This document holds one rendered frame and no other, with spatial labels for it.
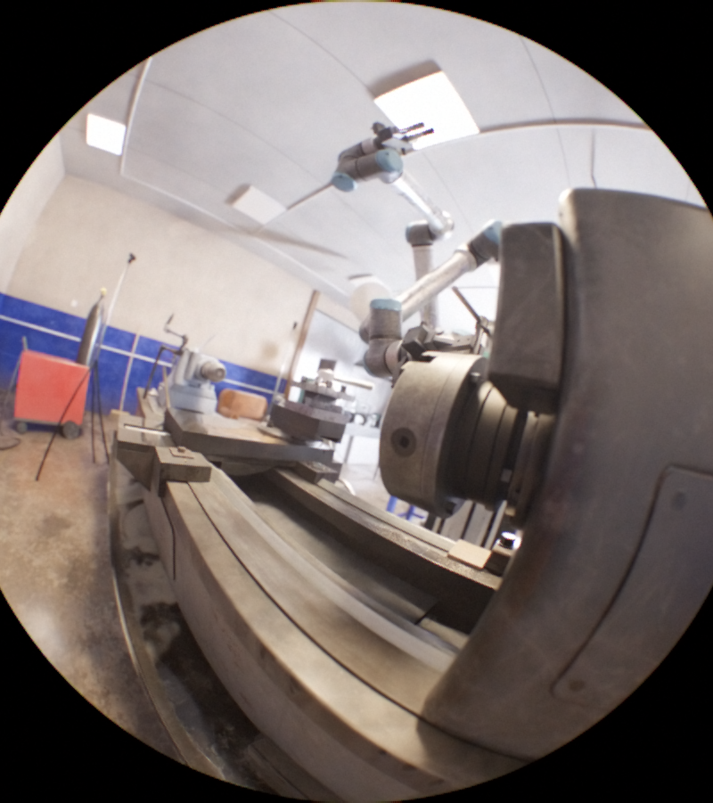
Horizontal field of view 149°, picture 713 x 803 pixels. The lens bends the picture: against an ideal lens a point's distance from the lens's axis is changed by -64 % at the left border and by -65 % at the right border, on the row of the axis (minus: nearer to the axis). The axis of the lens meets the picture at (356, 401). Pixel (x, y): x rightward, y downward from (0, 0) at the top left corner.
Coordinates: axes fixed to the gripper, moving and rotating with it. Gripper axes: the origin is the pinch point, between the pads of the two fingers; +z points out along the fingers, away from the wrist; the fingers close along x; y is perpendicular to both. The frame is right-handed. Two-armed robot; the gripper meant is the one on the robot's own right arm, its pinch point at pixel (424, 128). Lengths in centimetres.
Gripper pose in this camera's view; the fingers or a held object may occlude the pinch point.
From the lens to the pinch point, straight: 99.5
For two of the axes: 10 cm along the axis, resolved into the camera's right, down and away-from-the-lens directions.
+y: 2.2, 8.6, 4.7
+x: -6.5, 4.9, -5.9
